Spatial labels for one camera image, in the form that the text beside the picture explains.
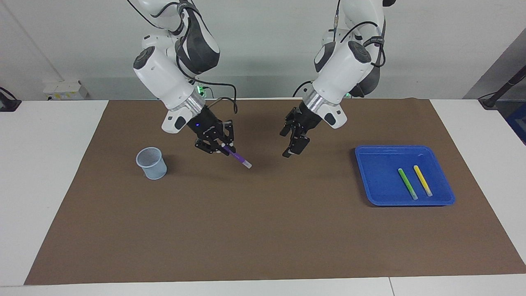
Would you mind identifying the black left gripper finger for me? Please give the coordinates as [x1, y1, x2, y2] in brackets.
[280, 108, 297, 138]
[282, 131, 310, 158]

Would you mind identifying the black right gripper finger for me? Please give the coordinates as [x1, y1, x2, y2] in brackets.
[220, 120, 237, 155]
[194, 138, 225, 155]

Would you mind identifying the purple marker pen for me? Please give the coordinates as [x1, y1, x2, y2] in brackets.
[221, 143, 252, 169]

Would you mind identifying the green marker pen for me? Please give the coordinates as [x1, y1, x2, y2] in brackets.
[398, 168, 419, 201]

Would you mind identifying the yellow marker pen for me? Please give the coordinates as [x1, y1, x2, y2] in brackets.
[413, 165, 433, 197]

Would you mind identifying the translucent plastic cup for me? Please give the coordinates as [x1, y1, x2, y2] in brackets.
[136, 147, 168, 180]

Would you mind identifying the brown table mat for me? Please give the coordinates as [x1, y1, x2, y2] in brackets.
[24, 97, 526, 286]

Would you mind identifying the blue plastic tray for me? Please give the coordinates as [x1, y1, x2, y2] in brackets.
[355, 145, 456, 206]

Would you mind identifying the black slanted stand pole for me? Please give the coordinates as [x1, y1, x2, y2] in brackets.
[479, 66, 526, 110]

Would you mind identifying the black stand base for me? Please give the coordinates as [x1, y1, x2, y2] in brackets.
[0, 87, 22, 112]

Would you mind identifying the blue box edge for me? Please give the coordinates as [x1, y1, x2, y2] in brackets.
[505, 103, 526, 145]

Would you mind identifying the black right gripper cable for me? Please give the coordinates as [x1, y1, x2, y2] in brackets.
[177, 25, 238, 120]

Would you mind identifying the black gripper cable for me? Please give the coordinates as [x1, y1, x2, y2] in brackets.
[177, 25, 238, 120]
[332, 0, 386, 68]

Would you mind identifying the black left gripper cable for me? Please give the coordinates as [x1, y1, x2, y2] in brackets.
[332, 0, 386, 68]

